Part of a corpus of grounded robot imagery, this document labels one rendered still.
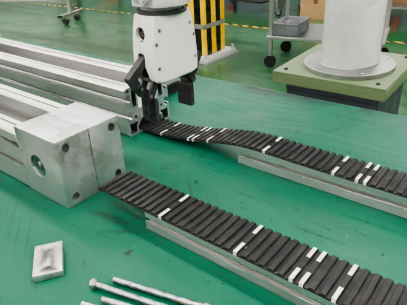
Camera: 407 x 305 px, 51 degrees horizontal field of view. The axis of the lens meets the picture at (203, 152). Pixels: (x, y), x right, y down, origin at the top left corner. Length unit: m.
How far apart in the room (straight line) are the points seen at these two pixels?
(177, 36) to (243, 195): 0.26
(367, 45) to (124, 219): 0.62
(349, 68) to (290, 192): 0.43
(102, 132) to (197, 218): 0.18
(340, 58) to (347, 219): 0.48
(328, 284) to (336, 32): 0.63
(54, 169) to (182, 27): 0.28
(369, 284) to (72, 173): 0.36
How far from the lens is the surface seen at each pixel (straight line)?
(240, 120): 0.78
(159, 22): 0.63
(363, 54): 0.94
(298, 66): 0.99
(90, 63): 0.88
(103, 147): 0.58
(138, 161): 0.66
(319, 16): 5.61
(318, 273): 0.42
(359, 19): 0.92
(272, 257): 0.42
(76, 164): 0.56
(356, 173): 0.57
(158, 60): 0.64
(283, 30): 3.63
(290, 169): 0.60
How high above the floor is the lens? 1.09
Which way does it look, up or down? 28 degrees down
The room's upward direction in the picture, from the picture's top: 3 degrees counter-clockwise
